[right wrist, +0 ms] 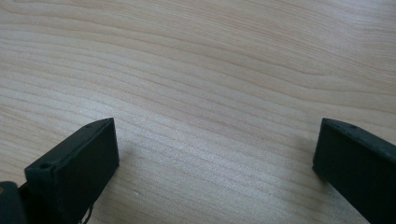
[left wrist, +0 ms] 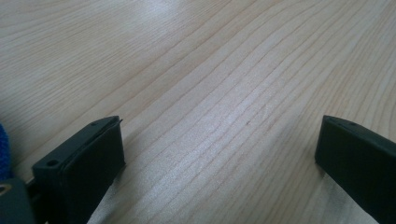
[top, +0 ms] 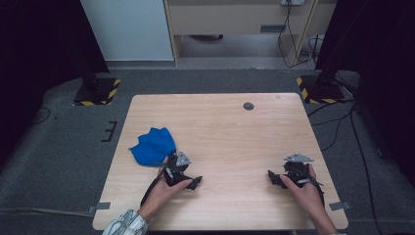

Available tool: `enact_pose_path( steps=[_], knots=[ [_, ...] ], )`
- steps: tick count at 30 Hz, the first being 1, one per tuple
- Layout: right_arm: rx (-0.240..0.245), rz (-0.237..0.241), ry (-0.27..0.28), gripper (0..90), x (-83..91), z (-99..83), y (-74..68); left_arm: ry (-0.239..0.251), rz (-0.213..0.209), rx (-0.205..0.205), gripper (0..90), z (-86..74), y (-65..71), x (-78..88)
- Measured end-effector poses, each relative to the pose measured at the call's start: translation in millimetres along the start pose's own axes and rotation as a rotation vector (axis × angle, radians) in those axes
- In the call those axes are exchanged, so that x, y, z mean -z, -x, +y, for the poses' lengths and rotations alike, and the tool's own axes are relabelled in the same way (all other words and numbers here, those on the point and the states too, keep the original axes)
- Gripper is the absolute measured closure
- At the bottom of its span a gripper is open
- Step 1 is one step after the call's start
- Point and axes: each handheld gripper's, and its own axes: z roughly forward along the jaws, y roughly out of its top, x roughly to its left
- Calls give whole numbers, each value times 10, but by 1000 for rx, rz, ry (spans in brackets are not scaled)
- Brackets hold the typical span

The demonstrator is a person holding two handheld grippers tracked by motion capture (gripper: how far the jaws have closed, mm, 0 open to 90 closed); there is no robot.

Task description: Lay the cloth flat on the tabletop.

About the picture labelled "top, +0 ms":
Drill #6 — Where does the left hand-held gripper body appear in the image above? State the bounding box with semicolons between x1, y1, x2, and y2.
161;150;194;188

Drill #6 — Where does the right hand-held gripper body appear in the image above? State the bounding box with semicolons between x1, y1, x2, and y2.
283;153;315;189

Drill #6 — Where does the blue cloth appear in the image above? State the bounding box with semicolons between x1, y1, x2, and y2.
129;126;177;168

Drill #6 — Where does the person's right hand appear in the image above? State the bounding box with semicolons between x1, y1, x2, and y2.
281;164;327;223

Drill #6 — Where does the person's left hand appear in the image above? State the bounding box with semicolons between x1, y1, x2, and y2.
138;157;194;220

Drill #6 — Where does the grey tape piece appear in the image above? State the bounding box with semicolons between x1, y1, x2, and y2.
87;202;112;215
328;201;352;212

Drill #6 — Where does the black floor tape mark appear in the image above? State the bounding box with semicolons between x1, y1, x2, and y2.
101;120;118;143

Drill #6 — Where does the striped-edge black stand base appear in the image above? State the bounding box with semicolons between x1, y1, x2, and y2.
296;58;346;105
72;65;121;107

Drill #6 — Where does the dark grey floor mat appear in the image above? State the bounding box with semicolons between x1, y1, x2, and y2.
0;68;415;235

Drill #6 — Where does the dark curtain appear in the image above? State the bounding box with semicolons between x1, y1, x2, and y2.
314;0;415;179
0;0;111;170

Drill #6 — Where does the white panel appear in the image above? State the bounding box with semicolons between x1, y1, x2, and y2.
79;0;174;62

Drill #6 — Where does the beige wooden desk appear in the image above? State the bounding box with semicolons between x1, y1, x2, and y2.
162;0;339;68

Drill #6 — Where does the right hand-held gripper black cable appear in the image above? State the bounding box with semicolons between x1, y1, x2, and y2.
302;175;327;209

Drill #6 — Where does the hand-held gripper black cable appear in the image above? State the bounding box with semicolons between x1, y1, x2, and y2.
302;175;327;209
140;169;168;209

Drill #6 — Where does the left hand-held gripper black cable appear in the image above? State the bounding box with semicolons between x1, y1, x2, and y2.
140;169;168;209

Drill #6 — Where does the long black floor cable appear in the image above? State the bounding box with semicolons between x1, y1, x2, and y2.
349;107;380;235

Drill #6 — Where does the black hanging power cable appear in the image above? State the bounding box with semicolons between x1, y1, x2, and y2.
277;3;316;70

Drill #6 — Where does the grey floor cable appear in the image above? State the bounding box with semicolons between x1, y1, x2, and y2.
0;207;96;218

